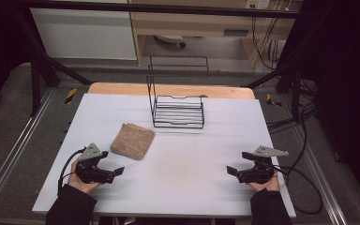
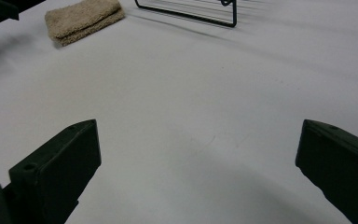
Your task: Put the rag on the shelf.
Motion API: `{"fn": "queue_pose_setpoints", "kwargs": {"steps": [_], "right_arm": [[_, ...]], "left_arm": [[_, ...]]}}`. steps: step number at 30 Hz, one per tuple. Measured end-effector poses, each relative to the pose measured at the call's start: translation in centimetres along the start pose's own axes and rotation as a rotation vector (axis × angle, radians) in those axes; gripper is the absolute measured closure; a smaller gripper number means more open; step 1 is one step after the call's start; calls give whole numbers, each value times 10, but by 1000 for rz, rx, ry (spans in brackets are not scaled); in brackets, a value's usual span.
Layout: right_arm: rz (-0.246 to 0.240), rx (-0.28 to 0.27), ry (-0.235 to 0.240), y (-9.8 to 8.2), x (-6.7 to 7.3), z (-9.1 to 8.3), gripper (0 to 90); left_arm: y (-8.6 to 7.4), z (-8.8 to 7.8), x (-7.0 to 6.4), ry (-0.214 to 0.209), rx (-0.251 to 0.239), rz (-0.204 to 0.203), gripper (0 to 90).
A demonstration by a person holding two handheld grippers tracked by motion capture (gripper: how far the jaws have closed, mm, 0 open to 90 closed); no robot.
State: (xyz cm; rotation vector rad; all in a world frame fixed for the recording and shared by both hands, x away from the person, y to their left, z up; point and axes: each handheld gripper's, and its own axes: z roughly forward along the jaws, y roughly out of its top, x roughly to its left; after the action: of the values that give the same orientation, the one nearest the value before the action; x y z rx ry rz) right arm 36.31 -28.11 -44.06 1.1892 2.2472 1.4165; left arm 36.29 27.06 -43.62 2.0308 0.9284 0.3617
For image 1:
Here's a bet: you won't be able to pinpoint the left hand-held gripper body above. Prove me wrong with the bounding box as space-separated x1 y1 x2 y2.
74 142 115 185

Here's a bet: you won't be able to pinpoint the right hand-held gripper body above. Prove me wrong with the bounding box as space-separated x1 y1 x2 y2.
235 145 290 185

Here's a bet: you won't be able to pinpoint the beige towel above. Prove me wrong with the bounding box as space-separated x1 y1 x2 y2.
110 122 157 161

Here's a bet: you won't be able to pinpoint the black wire rack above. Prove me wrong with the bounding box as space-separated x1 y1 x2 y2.
145 55 210 129

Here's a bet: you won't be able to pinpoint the person's right hand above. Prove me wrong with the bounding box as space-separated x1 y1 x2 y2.
247 170 281 193

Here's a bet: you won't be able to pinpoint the person's left hand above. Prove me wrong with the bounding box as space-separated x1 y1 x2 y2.
67 158 103 195

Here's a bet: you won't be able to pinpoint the white table mat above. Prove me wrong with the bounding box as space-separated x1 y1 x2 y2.
32 93 297 219

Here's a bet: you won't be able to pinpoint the yellow black floor tape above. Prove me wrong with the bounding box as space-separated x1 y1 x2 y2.
64 87 79 105
264 93 283 108

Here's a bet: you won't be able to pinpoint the wooden table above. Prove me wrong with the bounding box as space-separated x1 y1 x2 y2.
87 82 257 100

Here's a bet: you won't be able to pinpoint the white cabinet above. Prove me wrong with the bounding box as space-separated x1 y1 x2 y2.
29 0 138 61

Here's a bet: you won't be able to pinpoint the white chair base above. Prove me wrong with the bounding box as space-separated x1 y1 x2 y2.
154 34 188 49

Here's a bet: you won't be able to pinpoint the light wooden desk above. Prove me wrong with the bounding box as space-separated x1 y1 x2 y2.
127 0 305 68

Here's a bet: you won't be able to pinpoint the white power strip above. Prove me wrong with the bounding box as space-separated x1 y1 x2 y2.
245 0 271 10

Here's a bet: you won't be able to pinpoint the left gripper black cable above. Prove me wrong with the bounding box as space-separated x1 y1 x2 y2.
56 147 87 197

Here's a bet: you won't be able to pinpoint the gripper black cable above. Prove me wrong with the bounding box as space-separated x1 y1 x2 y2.
273 165 324 216
56 147 87 197

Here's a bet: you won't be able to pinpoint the black floor cable bundle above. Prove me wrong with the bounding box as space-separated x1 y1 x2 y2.
266 79 319 134

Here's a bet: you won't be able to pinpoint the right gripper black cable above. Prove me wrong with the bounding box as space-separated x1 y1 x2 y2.
273 165 324 216

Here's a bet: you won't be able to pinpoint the aluminium floor rail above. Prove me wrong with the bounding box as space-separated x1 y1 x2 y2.
0 88 56 214
292 125 349 225

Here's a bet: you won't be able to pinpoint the black frame stand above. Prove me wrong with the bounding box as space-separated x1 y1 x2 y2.
244 59 305 124
12 8 94 117

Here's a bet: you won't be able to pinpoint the hanging desk cables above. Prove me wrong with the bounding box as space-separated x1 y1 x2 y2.
250 14 283 71

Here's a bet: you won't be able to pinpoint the black frame crossbar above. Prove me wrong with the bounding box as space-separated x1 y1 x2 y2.
12 0 310 21

